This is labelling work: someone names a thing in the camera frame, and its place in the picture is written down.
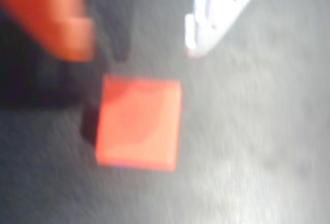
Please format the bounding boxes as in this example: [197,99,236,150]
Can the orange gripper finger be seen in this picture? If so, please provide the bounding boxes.
[0,0,95,62]

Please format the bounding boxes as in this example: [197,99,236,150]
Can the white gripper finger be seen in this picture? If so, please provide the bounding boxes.
[185,0,268,60]

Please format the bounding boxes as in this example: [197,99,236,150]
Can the red cube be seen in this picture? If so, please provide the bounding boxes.
[94,74,183,172]

